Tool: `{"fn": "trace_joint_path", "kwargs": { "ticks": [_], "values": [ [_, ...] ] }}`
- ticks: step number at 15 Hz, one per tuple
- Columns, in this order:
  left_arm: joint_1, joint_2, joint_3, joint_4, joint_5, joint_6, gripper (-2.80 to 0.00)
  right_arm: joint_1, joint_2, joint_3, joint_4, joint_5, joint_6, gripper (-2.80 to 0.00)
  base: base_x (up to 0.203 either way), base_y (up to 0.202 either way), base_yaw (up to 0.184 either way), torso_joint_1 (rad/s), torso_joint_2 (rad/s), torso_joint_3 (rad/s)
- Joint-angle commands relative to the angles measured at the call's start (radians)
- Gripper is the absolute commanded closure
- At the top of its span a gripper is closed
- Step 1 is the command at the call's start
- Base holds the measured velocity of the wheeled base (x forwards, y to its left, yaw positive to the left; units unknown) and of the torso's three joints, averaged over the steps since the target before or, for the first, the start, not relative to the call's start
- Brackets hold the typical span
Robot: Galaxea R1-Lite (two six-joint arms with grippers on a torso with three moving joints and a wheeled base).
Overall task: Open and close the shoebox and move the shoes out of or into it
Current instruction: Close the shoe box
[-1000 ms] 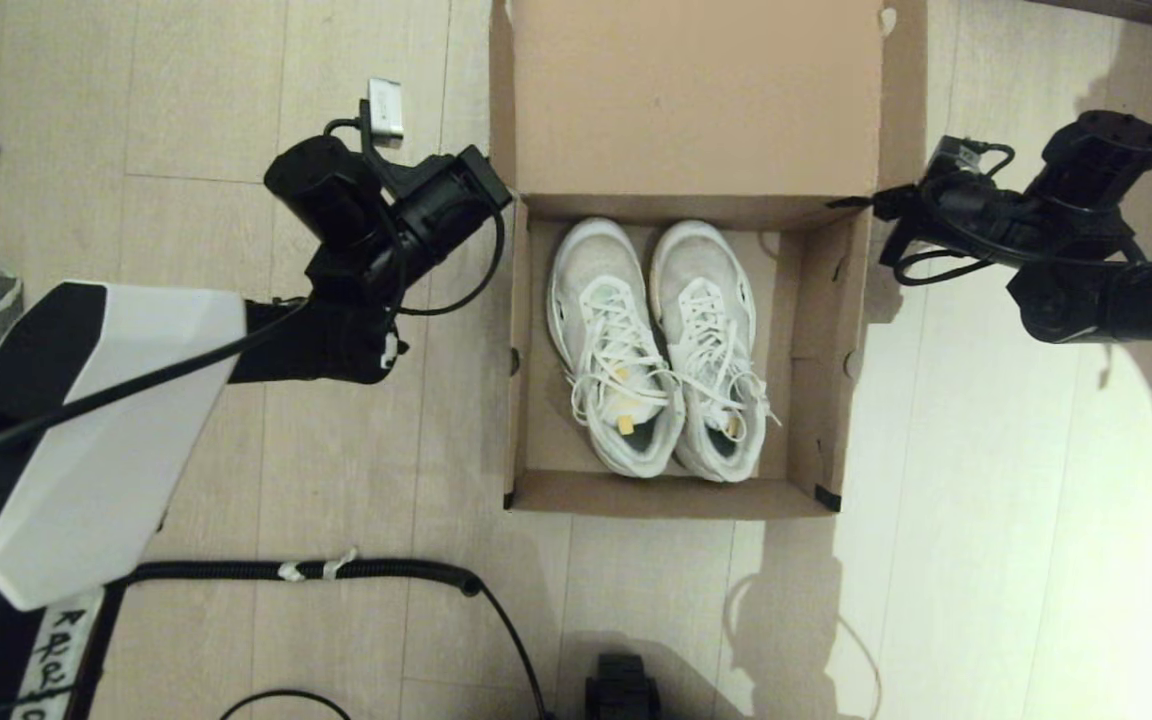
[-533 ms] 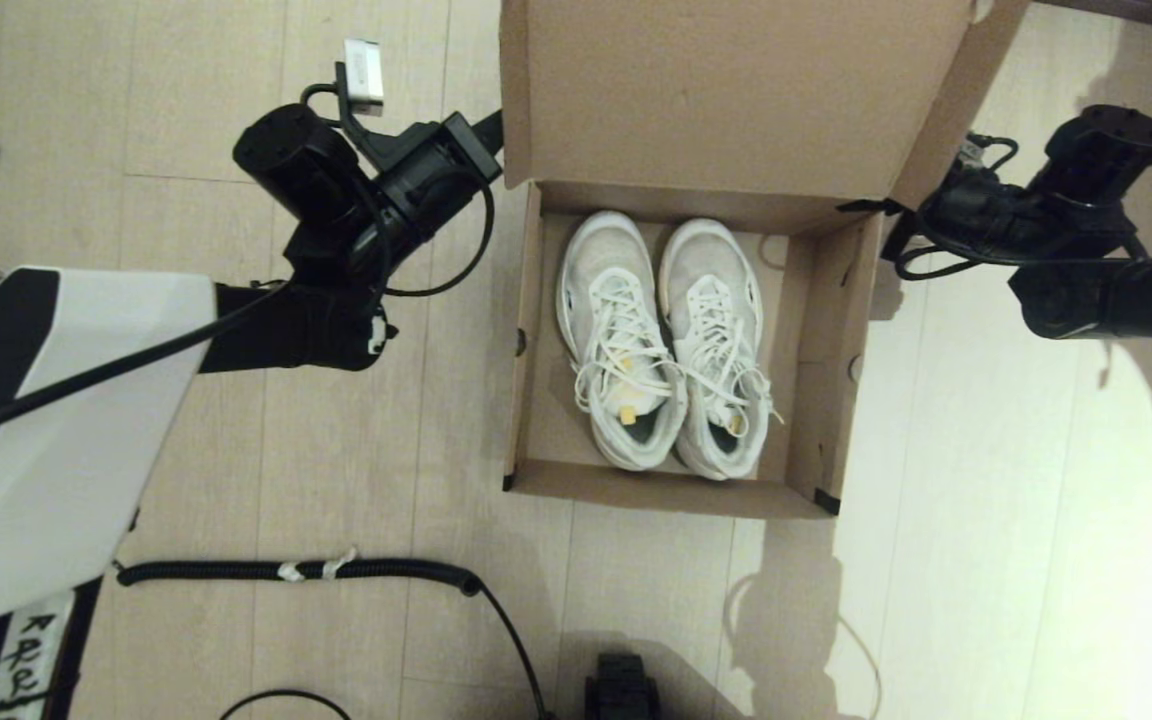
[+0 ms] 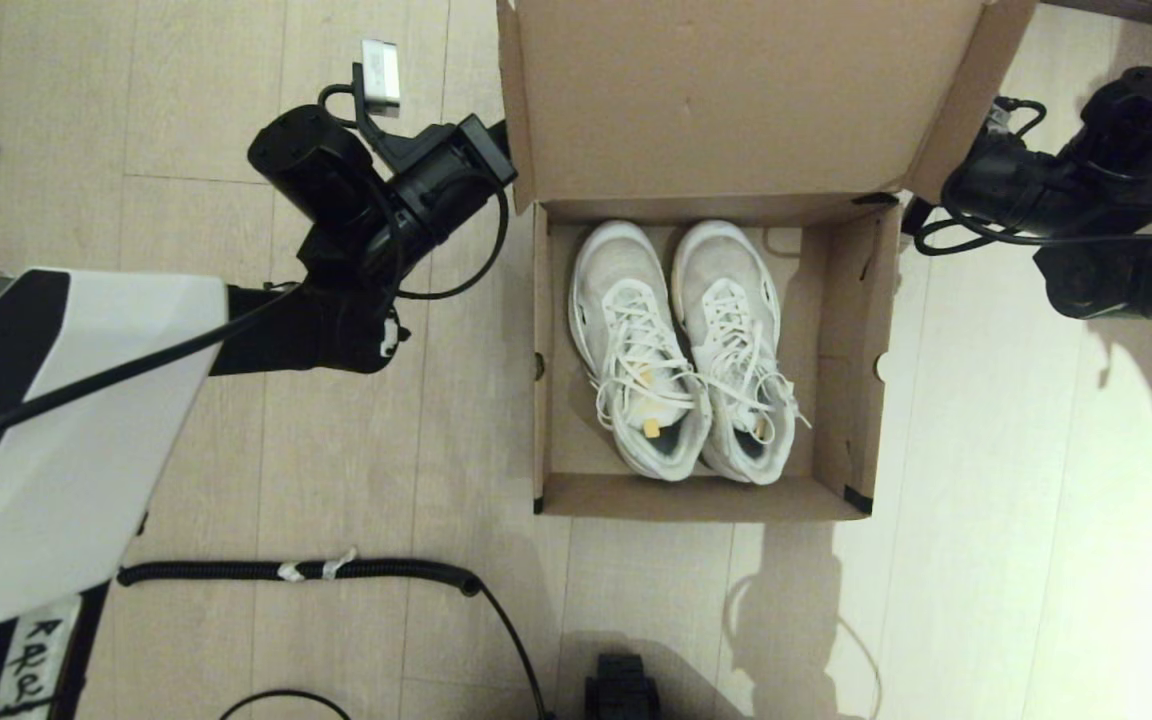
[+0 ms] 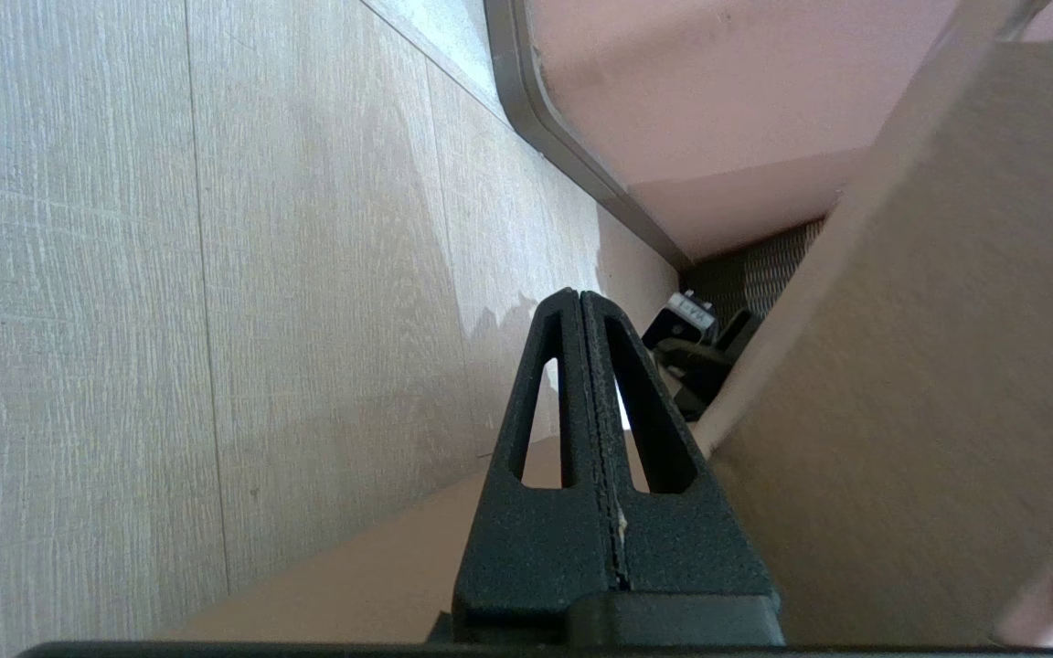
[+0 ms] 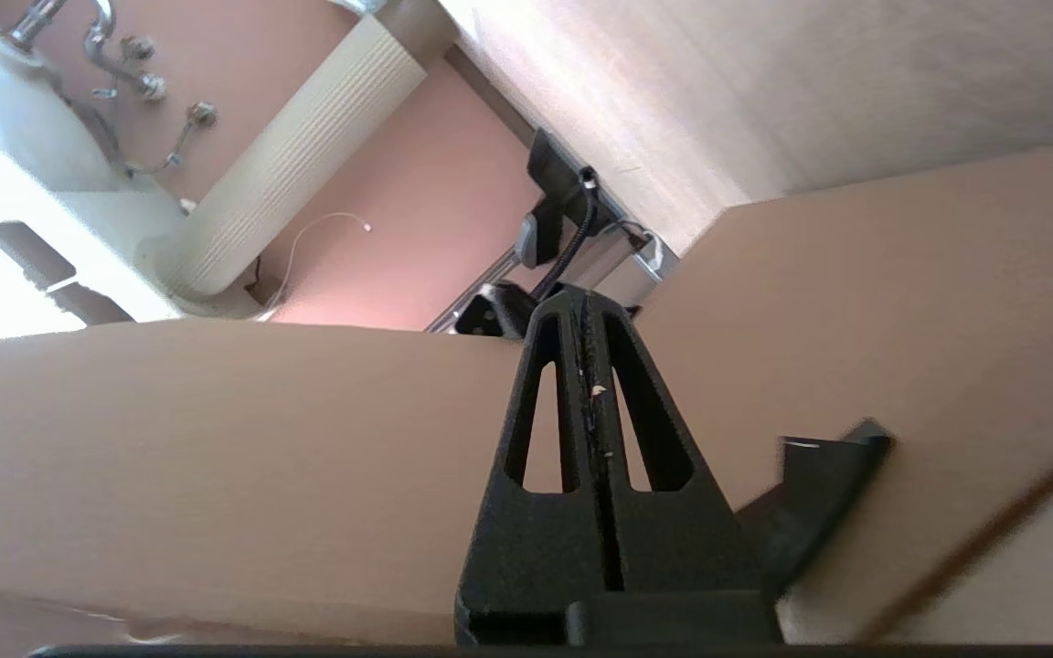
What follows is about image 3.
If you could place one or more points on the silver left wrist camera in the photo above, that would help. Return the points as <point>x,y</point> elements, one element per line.
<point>382,75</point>

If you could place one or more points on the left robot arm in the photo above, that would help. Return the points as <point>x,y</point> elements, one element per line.
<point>86,430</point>

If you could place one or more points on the white tape strip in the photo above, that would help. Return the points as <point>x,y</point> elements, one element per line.
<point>291,572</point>

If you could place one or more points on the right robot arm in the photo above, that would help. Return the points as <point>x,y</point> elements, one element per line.
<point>1136,270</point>

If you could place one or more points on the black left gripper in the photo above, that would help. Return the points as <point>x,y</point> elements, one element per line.
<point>446,185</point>

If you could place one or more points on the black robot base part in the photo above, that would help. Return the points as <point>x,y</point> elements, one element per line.
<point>621,690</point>

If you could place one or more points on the brown cardboard shoe box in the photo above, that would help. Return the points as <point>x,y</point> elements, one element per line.
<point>736,100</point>

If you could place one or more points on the white mesh sneaker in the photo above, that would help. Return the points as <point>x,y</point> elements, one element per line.
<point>721,260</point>
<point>616,260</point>

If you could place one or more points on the white handwritten tape label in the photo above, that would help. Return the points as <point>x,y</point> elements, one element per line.
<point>31,660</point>

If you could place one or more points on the dark wooden furniture edge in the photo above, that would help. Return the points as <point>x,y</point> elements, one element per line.
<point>1136,12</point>

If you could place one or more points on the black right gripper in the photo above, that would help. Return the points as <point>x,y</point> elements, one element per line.
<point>1006,190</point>

